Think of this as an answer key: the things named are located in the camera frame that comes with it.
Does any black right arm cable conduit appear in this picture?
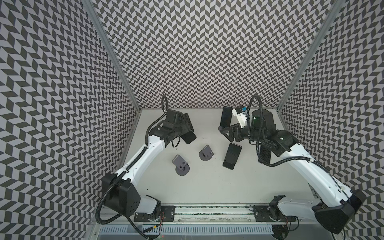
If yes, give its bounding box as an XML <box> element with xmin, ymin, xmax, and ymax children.
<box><xmin>245</xmin><ymin>94</ymin><xmax>331</xmax><ymax>175</ymax></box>

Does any white slotted cable duct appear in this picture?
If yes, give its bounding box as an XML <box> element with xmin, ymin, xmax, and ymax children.
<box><xmin>99</xmin><ymin>225</ymin><xmax>273</xmax><ymax>236</ymax></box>

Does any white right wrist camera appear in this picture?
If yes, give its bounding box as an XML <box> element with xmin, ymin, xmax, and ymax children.
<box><xmin>232</xmin><ymin>105</ymin><xmax>247</xmax><ymax>128</ymax></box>

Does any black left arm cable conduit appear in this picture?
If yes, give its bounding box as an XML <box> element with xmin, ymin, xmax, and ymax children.
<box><xmin>95</xmin><ymin>94</ymin><xmax>169</xmax><ymax>240</ymax></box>

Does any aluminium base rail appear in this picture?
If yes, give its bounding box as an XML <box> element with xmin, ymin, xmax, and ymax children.
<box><xmin>92</xmin><ymin>203</ymin><xmax>331</xmax><ymax>226</ymax></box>

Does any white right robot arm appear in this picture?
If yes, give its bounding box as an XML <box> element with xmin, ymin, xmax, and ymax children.
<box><xmin>219</xmin><ymin>106</ymin><xmax>367</xmax><ymax>234</ymax></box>

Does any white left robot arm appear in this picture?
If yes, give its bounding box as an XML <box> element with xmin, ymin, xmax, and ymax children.
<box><xmin>96</xmin><ymin>110</ymin><xmax>197</xmax><ymax>224</ymax></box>

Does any aluminium corner post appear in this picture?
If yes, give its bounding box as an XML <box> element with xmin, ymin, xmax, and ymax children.
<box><xmin>276</xmin><ymin>0</ymin><xmax>346</xmax><ymax>113</ymax></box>
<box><xmin>82</xmin><ymin>0</ymin><xmax>141</xmax><ymax>112</ymax></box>

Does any aluminium corner post left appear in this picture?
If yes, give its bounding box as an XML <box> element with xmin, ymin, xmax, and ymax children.
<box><xmin>82</xmin><ymin>0</ymin><xmax>141</xmax><ymax>112</ymax></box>

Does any aluminium corner post right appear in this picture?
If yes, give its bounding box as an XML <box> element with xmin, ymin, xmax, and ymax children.
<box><xmin>276</xmin><ymin>0</ymin><xmax>346</xmax><ymax>113</ymax></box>

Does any green-edged phone on round stand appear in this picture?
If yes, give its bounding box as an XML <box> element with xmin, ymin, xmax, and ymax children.
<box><xmin>220</xmin><ymin>107</ymin><xmax>233</xmax><ymax>128</ymax></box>

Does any round grey stand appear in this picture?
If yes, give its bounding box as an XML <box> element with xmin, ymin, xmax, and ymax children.
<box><xmin>199</xmin><ymin>145</ymin><xmax>215</xmax><ymax>162</ymax></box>
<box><xmin>172</xmin><ymin>155</ymin><xmax>190</xmax><ymax>176</ymax></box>

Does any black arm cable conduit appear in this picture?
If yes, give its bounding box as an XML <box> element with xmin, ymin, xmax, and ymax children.
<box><xmin>245</xmin><ymin>94</ymin><xmax>331</xmax><ymax>175</ymax></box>
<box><xmin>95</xmin><ymin>94</ymin><xmax>169</xmax><ymax>240</ymax></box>

